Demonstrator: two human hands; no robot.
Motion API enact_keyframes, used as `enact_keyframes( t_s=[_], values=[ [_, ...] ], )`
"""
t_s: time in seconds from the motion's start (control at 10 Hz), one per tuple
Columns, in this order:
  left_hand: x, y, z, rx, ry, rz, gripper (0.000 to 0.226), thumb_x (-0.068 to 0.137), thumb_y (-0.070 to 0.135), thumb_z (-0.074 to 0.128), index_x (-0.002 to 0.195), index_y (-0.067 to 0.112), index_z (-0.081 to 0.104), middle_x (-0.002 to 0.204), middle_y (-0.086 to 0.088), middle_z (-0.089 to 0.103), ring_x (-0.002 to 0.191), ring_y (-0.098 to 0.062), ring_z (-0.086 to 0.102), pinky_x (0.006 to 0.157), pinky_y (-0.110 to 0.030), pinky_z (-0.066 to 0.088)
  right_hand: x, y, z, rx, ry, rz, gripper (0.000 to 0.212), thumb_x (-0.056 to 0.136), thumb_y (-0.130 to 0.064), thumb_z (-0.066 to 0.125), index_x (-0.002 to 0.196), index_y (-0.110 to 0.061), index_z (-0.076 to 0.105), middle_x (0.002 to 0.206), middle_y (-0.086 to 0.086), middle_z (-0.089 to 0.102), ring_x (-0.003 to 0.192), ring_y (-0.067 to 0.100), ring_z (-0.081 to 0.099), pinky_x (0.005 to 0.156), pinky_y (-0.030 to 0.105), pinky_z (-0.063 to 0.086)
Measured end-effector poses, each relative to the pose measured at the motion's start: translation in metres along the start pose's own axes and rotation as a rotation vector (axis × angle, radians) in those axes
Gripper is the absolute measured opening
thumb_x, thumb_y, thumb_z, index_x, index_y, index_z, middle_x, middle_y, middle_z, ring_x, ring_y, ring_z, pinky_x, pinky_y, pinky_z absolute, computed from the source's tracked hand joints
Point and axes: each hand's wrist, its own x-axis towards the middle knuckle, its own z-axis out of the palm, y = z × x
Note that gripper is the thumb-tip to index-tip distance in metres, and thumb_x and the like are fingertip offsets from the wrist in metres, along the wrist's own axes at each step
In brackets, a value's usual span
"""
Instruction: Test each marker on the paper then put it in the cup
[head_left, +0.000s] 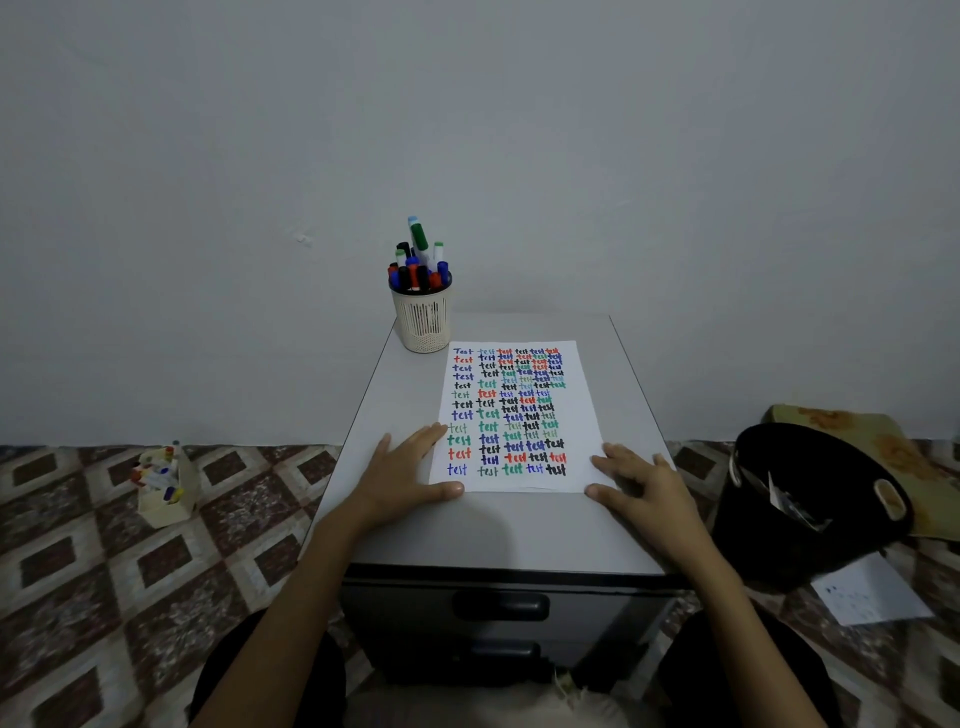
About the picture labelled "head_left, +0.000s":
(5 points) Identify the beige fuzzy cloth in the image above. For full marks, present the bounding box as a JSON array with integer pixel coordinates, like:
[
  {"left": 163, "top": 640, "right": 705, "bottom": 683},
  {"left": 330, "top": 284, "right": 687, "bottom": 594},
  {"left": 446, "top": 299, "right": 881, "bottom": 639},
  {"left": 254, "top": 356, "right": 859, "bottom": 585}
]
[{"left": 344, "top": 678, "right": 654, "bottom": 728}]

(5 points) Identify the beige mesh cup black rim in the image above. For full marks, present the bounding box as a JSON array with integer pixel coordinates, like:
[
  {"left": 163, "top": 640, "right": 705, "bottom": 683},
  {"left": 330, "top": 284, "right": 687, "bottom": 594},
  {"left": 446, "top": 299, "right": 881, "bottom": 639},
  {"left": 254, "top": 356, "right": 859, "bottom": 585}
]
[{"left": 388, "top": 273, "right": 454, "bottom": 355}]

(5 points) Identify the white sheet with faint marks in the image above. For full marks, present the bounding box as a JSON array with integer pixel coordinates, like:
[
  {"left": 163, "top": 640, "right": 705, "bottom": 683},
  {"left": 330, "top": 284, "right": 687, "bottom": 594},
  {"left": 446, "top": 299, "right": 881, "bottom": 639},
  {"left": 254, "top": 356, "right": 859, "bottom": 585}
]
[{"left": 809, "top": 553, "right": 935, "bottom": 628}]

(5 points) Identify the person's left hand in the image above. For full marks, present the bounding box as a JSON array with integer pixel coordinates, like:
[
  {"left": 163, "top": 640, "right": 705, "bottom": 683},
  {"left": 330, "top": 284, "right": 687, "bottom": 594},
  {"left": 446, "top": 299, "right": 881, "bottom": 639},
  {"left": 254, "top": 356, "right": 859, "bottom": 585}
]
[{"left": 344, "top": 422, "right": 466, "bottom": 526}]

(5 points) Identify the person's left leg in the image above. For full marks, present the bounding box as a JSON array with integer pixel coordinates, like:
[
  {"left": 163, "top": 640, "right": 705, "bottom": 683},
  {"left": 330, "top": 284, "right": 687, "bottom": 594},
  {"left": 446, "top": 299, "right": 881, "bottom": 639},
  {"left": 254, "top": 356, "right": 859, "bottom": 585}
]
[{"left": 187, "top": 608, "right": 348, "bottom": 728}]

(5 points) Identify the yellow floral cushion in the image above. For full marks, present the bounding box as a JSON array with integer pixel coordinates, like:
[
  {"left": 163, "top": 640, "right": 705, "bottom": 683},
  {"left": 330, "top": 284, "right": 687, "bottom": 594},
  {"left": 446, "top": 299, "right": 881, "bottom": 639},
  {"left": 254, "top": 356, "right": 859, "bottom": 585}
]
[{"left": 764, "top": 404, "right": 960, "bottom": 541}]

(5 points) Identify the small cream box of pens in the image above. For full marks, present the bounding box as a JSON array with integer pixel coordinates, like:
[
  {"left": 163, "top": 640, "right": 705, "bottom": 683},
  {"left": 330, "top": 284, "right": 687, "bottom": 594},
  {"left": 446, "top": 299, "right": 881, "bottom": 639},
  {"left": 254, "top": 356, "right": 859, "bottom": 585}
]
[{"left": 129, "top": 440, "right": 202, "bottom": 530}]

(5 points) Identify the person's left forearm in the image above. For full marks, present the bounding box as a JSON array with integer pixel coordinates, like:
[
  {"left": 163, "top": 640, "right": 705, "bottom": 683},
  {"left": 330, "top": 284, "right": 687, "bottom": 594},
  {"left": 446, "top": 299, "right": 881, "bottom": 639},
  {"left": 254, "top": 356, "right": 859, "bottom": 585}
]
[{"left": 191, "top": 506, "right": 376, "bottom": 728}]

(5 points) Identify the black plastic bucket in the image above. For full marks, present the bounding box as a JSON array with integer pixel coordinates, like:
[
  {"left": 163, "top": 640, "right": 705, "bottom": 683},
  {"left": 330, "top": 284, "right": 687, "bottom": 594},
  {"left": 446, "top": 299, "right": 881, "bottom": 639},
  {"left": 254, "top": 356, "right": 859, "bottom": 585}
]
[{"left": 710, "top": 422, "right": 916, "bottom": 594}]

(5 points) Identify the person's right forearm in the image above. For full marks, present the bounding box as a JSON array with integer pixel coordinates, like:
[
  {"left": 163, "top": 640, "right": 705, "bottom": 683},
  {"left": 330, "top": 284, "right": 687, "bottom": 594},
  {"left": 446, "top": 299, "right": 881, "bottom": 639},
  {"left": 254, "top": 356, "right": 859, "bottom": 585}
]
[{"left": 678, "top": 551, "right": 830, "bottom": 728}]

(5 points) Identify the person's leg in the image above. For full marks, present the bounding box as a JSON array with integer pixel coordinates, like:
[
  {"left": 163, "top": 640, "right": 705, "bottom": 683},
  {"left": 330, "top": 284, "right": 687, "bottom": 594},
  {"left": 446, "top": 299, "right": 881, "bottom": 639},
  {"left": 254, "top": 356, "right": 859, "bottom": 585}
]
[
  {"left": 658, "top": 603, "right": 845, "bottom": 728},
  {"left": 187, "top": 608, "right": 348, "bottom": 728}
]

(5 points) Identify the person's right hand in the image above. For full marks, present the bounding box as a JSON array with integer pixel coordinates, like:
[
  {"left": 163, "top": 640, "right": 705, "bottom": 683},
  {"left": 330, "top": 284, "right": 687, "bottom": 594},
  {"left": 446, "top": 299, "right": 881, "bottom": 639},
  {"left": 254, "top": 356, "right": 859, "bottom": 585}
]
[{"left": 584, "top": 441, "right": 721, "bottom": 575}]

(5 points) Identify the grey drawer cabinet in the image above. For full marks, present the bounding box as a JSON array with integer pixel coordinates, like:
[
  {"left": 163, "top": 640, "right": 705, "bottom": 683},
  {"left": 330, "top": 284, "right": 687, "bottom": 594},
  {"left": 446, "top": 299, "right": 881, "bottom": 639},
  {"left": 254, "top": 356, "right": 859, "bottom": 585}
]
[{"left": 297, "top": 313, "right": 688, "bottom": 688}]

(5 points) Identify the person's right leg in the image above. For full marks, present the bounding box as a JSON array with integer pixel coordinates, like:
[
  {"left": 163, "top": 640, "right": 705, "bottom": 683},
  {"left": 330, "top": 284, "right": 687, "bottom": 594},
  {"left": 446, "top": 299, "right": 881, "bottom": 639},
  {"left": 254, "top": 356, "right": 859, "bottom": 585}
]
[{"left": 658, "top": 603, "right": 845, "bottom": 728}]

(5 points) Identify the white paper with colored writing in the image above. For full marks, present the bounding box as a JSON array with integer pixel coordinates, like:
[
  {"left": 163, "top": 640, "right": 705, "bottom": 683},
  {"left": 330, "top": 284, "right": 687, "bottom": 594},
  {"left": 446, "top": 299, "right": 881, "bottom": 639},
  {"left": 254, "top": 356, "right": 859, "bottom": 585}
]
[{"left": 428, "top": 340, "right": 610, "bottom": 495}]

